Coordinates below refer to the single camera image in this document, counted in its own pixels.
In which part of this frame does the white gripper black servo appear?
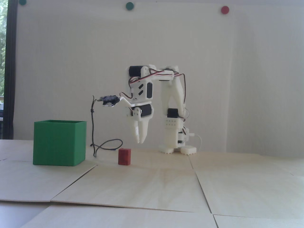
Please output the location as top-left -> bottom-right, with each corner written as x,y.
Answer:
126,103 -> 154,144

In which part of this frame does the red block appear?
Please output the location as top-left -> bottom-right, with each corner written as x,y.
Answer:
118,148 -> 132,165

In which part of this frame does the green open box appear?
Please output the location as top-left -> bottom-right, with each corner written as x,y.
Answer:
33,120 -> 87,166

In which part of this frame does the white backdrop sheet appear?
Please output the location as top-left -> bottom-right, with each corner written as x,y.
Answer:
15,0 -> 234,152

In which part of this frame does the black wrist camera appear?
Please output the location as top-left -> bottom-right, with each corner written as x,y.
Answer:
97,95 -> 130,108

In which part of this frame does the black camera cable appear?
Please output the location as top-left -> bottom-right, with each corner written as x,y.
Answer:
90,95 -> 123,157

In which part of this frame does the white power cable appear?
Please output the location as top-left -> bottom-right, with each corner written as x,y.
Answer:
193,134 -> 203,151

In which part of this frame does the dark window frame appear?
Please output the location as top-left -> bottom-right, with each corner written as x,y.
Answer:
5,0 -> 19,140

